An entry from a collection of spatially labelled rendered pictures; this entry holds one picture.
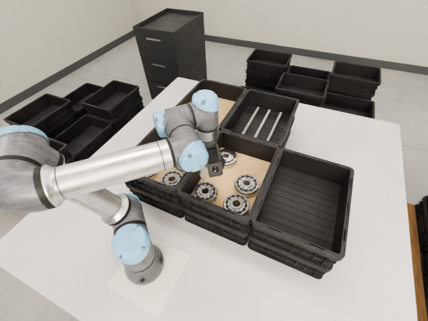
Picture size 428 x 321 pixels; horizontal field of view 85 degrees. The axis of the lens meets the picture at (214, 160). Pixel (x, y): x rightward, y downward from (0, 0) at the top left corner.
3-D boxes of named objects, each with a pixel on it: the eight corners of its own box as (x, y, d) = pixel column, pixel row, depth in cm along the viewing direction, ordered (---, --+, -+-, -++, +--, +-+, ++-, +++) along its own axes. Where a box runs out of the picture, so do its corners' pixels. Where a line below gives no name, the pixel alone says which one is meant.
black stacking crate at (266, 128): (276, 164, 113) (280, 147, 104) (220, 146, 122) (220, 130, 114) (295, 117, 136) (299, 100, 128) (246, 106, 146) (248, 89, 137)
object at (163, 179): (176, 192, 98) (175, 192, 98) (156, 185, 101) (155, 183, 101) (188, 175, 104) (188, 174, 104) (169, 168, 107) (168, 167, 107)
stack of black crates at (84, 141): (94, 183, 192) (74, 155, 167) (68, 172, 202) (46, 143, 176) (125, 151, 216) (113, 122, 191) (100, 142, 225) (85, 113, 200)
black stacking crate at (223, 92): (219, 146, 122) (219, 129, 114) (171, 131, 131) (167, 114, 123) (246, 105, 146) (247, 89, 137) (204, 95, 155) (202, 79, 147)
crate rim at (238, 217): (249, 225, 82) (249, 222, 80) (176, 195, 91) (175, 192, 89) (279, 150, 106) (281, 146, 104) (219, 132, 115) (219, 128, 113)
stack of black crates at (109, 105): (126, 151, 216) (108, 111, 183) (101, 142, 226) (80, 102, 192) (151, 125, 240) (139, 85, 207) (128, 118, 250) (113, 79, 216)
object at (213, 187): (209, 206, 93) (209, 205, 93) (188, 195, 97) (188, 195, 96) (221, 188, 99) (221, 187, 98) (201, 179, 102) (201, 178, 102)
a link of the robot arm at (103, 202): (127, 245, 90) (-41, 180, 48) (121, 214, 100) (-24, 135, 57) (154, 229, 90) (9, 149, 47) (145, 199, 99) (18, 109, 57)
